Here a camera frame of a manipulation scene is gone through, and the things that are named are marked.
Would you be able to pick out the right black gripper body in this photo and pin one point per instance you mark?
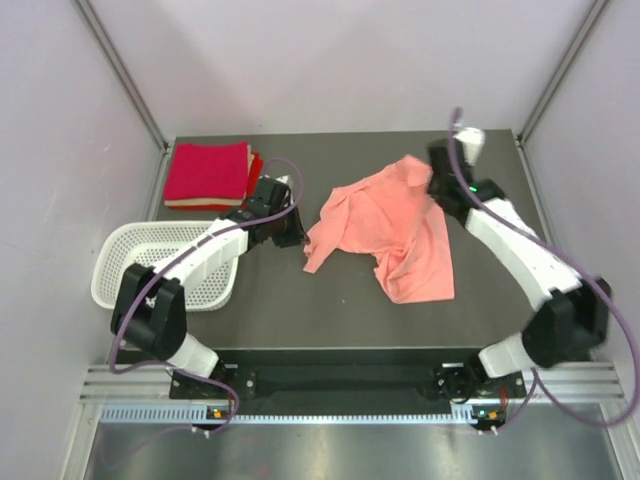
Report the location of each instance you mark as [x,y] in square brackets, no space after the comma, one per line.
[434,190]

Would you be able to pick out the folded magenta t-shirt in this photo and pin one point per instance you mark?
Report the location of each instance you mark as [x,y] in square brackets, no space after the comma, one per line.
[207,170]

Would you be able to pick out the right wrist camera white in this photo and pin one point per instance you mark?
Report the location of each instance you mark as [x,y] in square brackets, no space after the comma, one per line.
[473,141]

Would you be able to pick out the left aluminium frame post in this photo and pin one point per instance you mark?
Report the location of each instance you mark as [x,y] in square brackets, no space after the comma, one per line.
[108,49]

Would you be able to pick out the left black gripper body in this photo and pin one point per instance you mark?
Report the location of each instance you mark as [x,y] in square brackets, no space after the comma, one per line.
[285,230]

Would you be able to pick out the salmon pink t-shirt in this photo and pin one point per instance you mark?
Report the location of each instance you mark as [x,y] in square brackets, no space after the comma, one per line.
[390,217]

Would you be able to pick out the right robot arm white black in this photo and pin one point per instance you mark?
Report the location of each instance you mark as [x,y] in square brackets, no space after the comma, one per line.
[569,318]

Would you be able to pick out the grey slotted cable duct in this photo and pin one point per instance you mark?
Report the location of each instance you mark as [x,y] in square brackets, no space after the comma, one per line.
[204,414]

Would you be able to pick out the white perforated plastic basket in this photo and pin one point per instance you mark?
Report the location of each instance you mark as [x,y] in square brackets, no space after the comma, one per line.
[148,243]

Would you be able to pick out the aluminium frame post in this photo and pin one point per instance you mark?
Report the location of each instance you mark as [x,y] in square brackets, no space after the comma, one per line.
[108,49]
[578,41]

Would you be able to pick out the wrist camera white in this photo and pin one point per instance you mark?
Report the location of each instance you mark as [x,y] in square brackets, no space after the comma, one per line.
[286,179]
[473,141]

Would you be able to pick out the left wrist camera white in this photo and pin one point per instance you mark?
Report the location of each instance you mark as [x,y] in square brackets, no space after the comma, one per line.
[286,179]

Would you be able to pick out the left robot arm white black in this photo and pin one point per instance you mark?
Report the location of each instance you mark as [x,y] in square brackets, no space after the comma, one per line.
[150,310]

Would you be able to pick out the folded red t-shirt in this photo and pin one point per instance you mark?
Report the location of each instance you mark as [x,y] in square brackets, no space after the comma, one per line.
[220,204]

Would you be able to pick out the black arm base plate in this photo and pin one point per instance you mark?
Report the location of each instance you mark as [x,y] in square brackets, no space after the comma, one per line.
[431,373]

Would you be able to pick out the right aluminium frame post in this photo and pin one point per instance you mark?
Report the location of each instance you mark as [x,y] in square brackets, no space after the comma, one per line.
[578,41]

